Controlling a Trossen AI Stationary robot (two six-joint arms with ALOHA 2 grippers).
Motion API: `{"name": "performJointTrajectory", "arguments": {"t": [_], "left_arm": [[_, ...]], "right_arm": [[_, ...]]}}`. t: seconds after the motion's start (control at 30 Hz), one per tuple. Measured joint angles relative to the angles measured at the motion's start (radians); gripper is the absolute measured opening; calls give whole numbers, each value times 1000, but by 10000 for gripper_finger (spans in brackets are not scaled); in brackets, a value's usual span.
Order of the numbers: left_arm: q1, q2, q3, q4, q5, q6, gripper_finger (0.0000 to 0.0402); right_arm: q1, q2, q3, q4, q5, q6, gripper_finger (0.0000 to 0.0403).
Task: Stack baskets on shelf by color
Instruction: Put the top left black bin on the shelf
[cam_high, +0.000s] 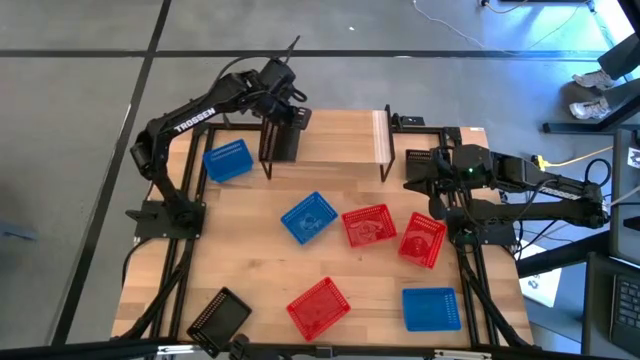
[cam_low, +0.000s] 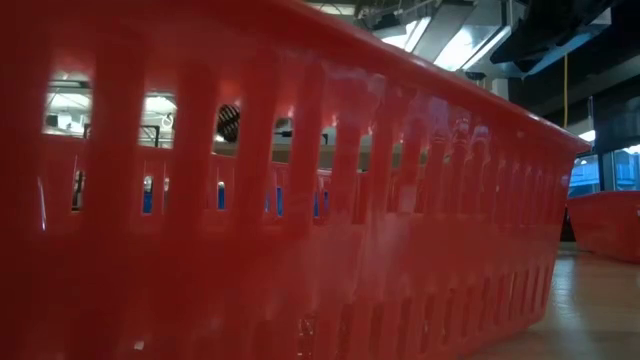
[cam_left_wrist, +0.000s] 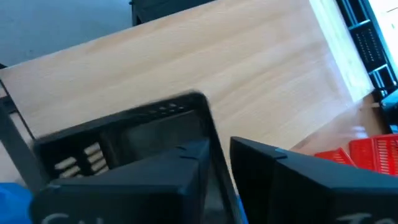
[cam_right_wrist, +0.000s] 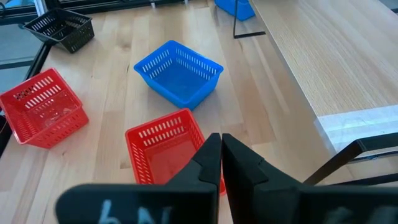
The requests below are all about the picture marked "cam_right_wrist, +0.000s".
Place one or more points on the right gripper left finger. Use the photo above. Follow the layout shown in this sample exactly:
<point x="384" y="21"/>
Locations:
<point x="186" y="199"/>

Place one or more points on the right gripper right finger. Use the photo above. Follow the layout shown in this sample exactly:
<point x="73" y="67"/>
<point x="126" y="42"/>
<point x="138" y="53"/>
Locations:
<point x="264" y="202"/>

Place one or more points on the red plastic basket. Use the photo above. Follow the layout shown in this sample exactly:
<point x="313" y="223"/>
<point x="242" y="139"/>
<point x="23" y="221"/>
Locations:
<point x="161" y="158"/>
<point x="59" y="133"/>

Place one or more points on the blue plastic basket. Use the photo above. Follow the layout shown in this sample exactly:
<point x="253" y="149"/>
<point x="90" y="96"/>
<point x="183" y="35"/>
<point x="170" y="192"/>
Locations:
<point x="183" y="84"/>
<point x="228" y="7"/>

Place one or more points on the black plastic basket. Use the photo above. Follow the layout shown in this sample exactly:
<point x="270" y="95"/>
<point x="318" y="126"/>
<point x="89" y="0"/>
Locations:
<point x="79" y="39"/>

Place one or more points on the black metal rack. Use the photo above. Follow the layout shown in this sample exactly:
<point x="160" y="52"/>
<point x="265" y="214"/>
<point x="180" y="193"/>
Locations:
<point x="326" y="46"/>

